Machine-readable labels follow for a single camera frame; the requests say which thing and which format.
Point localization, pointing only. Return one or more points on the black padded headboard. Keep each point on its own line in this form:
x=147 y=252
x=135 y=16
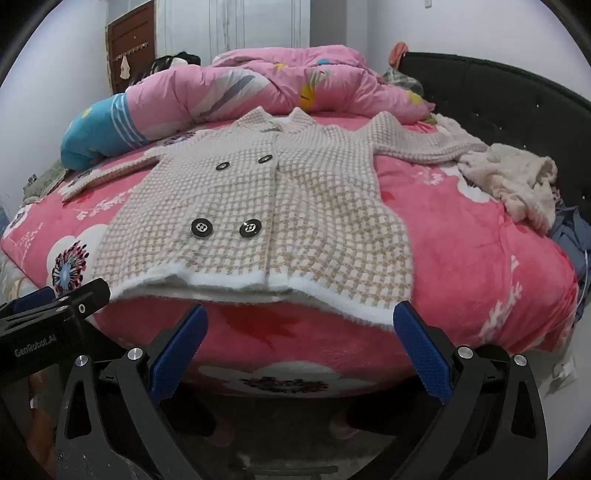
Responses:
x=498 y=101

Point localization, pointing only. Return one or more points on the blue-grey cloth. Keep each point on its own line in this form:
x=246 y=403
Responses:
x=572 y=240

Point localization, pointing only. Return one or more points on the grey-green garment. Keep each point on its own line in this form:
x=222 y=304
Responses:
x=406 y=79

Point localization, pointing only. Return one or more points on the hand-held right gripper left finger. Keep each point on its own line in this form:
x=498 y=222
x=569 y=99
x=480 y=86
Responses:
x=178 y=353

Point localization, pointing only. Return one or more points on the beige checked knit cardigan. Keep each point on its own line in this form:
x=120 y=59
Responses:
x=300 y=207

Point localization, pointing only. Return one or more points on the dark clothing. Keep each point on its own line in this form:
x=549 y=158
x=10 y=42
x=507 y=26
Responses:
x=184 y=58

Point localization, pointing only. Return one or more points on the cream hanging cloth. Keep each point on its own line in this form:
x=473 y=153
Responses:
x=124 y=67

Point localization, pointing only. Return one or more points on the cream fluffy garment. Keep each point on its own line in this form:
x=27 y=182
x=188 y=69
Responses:
x=508 y=180

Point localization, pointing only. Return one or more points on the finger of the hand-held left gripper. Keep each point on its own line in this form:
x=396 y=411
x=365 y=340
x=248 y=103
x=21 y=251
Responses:
x=87 y=293

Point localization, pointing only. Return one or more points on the orange cloth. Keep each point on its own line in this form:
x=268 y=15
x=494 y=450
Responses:
x=398 y=53

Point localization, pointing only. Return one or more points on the white charger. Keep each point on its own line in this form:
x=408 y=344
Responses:
x=565 y=370

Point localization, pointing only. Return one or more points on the pink and blue quilt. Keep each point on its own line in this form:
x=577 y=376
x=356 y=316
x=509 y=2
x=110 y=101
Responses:
x=277 y=87

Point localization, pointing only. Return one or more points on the grey patterned cloth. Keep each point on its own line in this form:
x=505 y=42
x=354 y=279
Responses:
x=44 y=182

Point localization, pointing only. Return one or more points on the pink floral blanket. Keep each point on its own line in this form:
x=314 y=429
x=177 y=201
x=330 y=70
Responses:
x=461 y=258

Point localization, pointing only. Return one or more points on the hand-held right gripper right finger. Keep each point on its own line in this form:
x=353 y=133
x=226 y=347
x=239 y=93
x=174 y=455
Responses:
x=425 y=355

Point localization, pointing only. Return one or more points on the white panelled door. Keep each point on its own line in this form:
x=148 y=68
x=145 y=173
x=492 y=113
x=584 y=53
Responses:
x=258 y=27

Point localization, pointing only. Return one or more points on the brown wooden door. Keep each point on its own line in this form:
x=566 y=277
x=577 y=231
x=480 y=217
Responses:
x=131 y=37

